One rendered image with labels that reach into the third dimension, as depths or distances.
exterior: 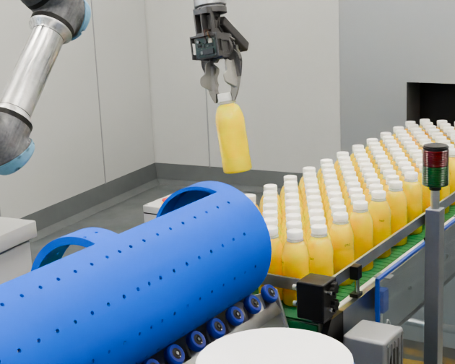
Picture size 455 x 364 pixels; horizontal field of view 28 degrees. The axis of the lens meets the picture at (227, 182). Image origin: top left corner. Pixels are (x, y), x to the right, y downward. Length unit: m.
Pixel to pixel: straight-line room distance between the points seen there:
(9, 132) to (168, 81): 4.95
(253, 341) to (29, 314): 0.44
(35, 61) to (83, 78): 4.16
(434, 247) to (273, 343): 0.74
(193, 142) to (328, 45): 1.36
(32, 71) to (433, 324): 1.19
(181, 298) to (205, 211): 0.23
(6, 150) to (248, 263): 0.65
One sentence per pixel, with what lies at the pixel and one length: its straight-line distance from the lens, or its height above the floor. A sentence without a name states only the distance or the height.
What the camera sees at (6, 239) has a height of 1.13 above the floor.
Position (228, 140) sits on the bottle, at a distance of 2.06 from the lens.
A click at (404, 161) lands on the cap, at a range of 2.88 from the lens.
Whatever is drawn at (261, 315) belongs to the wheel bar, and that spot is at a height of 0.93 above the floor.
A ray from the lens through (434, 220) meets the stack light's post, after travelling 2.29.
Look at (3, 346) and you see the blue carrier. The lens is 1.44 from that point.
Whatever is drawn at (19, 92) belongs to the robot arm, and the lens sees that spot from 2.26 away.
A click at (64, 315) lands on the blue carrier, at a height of 1.17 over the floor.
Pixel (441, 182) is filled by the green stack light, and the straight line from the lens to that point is 2.26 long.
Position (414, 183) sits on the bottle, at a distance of 2.72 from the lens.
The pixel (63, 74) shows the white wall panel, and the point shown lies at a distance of 6.28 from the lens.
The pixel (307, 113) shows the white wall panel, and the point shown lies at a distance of 6.62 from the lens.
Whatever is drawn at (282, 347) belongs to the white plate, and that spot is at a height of 1.04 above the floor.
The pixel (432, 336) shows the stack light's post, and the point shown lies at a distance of 2.40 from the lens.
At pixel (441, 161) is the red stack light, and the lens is 2.24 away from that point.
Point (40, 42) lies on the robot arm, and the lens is 2.33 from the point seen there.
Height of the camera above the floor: 1.73
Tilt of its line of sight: 14 degrees down
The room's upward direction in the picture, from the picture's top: 3 degrees counter-clockwise
